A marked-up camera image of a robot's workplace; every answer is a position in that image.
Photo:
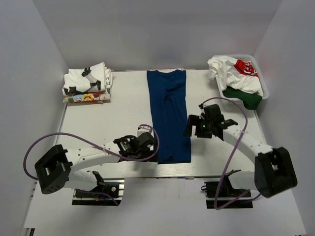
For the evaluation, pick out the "white and green t-shirt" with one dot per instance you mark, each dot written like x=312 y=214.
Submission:
x=250 y=102

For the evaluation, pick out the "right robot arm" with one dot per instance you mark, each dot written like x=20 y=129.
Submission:
x=273 y=169

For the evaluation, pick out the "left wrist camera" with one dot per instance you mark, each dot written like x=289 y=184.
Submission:
x=143 y=129

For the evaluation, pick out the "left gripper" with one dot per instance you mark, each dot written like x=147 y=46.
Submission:
x=152 y=152

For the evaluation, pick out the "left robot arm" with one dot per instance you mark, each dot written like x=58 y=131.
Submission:
x=72 y=168

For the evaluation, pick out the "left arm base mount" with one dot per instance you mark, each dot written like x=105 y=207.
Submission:
x=108 y=194

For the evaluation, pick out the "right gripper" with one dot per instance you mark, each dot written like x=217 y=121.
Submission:
x=194 y=125

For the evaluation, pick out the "folded colourful cartoon t-shirt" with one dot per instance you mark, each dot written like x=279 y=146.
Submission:
x=92 y=97

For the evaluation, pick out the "blue t-shirt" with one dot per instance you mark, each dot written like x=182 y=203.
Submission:
x=167 y=93

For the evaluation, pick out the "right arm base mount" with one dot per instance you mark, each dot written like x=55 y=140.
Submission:
x=226 y=194

